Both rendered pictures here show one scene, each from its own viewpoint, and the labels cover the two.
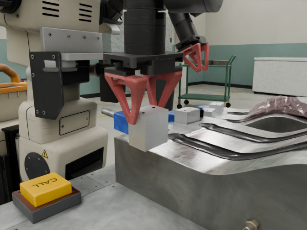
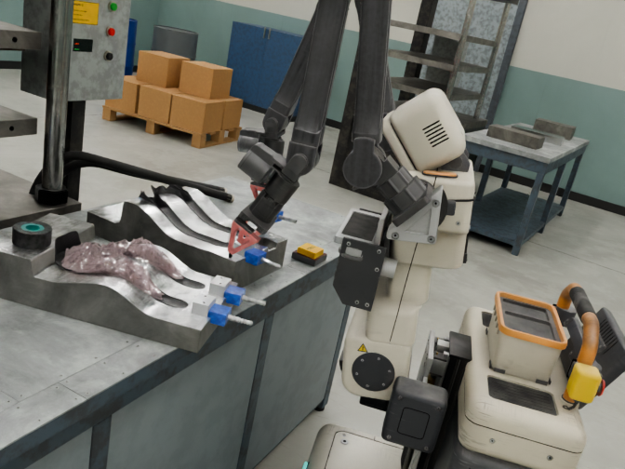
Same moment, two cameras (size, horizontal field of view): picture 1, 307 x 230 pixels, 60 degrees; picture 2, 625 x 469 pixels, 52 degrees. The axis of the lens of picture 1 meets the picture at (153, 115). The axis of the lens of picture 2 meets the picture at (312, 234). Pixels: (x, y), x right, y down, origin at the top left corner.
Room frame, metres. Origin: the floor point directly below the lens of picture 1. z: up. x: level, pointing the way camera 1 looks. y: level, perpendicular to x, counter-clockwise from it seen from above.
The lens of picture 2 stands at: (2.07, -0.43, 1.51)
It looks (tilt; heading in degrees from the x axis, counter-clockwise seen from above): 19 degrees down; 160
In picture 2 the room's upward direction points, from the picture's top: 12 degrees clockwise
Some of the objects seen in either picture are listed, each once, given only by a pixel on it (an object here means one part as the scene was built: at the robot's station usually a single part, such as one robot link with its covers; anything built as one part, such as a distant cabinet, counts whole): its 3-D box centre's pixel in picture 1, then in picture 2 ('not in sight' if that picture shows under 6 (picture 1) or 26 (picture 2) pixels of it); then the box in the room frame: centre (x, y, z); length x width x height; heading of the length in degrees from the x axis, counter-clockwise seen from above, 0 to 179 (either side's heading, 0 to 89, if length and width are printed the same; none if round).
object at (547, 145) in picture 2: not in sight; (521, 174); (-2.73, 3.14, 0.46); 1.90 x 0.70 x 0.92; 133
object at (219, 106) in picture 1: (202, 110); (223, 315); (0.87, -0.16, 0.85); 0.13 x 0.05 x 0.05; 63
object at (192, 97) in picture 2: not in sight; (177, 95); (-4.73, 0.22, 0.37); 1.20 x 0.82 x 0.74; 51
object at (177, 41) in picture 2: not in sight; (172, 63); (-6.71, 0.31, 0.44); 0.59 x 0.59 x 0.88
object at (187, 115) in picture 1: (171, 117); (258, 258); (0.62, -0.04, 0.89); 0.13 x 0.05 x 0.05; 46
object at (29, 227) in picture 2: not in sight; (32, 234); (0.67, -0.57, 0.93); 0.08 x 0.08 x 0.04
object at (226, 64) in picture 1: (206, 82); not in sight; (5.04, -1.00, 0.50); 0.98 x 0.55 x 1.01; 68
